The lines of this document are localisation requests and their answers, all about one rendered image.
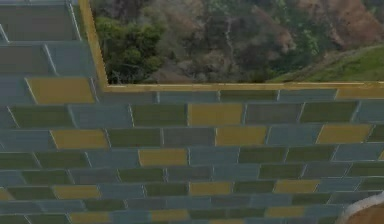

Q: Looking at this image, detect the yellow framed window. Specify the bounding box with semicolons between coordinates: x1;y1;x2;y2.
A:
78;0;384;100

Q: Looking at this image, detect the white rimmed brown basin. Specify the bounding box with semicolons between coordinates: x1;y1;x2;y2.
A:
335;192;384;224

